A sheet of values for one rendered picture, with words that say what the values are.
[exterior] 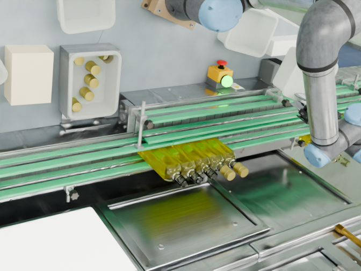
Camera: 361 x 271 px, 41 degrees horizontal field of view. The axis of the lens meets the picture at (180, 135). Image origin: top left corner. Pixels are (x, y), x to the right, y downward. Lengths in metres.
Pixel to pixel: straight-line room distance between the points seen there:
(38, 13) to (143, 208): 0.69
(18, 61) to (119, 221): 0.56
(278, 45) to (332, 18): 0.89
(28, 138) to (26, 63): 0.25
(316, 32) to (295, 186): 0.94
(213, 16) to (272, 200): 0.75
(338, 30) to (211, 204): 0.79
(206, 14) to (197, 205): 0.64
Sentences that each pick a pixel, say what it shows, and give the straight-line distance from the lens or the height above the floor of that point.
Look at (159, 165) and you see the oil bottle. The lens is 1.56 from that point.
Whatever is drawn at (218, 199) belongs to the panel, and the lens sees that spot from 1.70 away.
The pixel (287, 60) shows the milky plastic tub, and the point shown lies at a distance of 1.67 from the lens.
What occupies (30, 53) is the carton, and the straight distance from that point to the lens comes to 1.45.
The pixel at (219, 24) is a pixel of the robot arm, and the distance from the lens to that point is 1.43.
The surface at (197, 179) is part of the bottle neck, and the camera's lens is 1.56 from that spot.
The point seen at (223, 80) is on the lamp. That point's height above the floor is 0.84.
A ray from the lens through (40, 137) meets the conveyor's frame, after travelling 1.58.
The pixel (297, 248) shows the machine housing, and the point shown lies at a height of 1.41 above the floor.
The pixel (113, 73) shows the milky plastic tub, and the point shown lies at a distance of 1.59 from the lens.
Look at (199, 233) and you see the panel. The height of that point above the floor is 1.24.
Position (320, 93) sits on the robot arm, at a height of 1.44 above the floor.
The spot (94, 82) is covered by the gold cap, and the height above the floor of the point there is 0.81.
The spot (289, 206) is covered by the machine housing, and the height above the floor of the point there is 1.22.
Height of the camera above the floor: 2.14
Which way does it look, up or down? 45 degrees down
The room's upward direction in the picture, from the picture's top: 130 degrees clockwise
